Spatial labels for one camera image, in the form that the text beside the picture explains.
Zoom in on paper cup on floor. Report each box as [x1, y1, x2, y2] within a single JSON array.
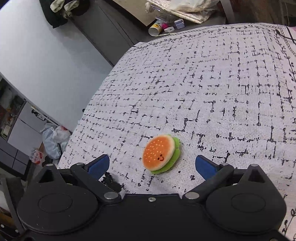
[[148, 19, 165, 37]]

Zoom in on white plastic bags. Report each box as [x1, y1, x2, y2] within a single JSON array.
[[41, 123, 71, 160]]

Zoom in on hamburger plush toy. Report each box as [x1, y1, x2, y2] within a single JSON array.
[[142, 135, 181, 174]]

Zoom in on white black patterned bed cover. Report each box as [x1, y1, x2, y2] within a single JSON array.
[[58, 23, 295, 240]]

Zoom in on cream tote bag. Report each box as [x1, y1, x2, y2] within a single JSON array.
[[147, 0, 219, 24]]

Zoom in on dark grey door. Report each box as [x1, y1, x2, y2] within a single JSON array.
[[72, 1, 153, 66]]

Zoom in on black cable on bed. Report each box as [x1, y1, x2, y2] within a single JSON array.
[[275, 29, 296, 45]]

